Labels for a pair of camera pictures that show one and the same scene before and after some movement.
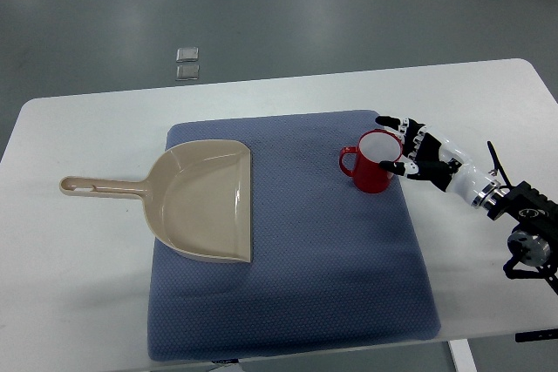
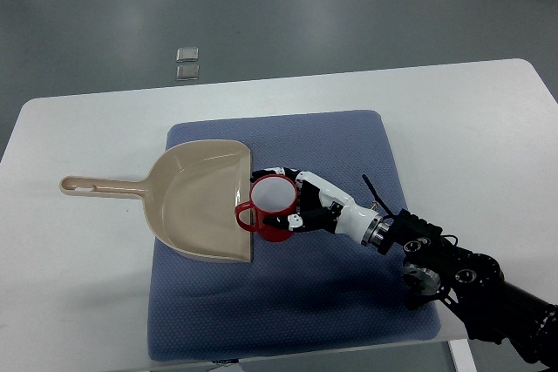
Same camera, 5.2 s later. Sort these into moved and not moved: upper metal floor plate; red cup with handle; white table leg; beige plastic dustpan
Moved: red cup with handle
Not moved: white table leg; beige plastic dustpan; upper metal floor plate
